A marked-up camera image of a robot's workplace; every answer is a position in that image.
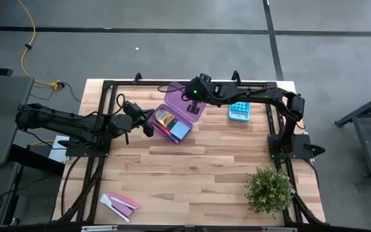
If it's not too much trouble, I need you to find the pink and white stapler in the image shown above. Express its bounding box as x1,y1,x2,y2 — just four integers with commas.
99,192,140,224

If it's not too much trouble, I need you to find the purple plastic pencil case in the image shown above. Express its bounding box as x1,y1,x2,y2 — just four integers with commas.
146,81,207,145

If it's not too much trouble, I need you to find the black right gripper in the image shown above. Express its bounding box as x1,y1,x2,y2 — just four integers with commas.
184,73,217,116

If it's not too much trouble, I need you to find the yellow extension cable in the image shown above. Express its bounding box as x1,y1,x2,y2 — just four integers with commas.
18,0,64,91

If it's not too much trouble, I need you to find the black metal table frame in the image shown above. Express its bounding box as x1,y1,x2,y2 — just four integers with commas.
52,71,327,226

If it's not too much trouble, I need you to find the white box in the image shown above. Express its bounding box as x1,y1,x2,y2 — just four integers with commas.
48,135,69,164

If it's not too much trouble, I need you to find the thin black floor cable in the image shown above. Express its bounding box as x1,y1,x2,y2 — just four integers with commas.
30,82,82,104

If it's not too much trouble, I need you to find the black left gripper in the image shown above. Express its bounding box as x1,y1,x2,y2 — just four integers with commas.
123,102,156,138

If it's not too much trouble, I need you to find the grey desk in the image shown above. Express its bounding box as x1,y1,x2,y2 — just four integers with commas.
0,75,35,167

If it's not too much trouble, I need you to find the crayon box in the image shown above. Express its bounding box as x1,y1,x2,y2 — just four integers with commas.
154,108,176,128

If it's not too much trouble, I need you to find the small artificial green plant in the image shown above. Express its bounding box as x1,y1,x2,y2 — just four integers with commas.
245,166,296,220

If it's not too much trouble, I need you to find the grey metal rack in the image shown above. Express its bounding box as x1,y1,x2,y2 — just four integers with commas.
335,88,371,189

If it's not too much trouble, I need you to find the red marker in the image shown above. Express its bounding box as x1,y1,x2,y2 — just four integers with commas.
152,121,173,141

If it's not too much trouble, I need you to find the green sticky note pad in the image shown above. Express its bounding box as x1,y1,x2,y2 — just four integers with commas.
169,121,191,140

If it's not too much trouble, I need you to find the light blue calculator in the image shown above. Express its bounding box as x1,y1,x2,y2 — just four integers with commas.
227,101,252,122

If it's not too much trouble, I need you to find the black crossbar with silver brackets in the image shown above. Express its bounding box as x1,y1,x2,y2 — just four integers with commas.
53,224,371,232

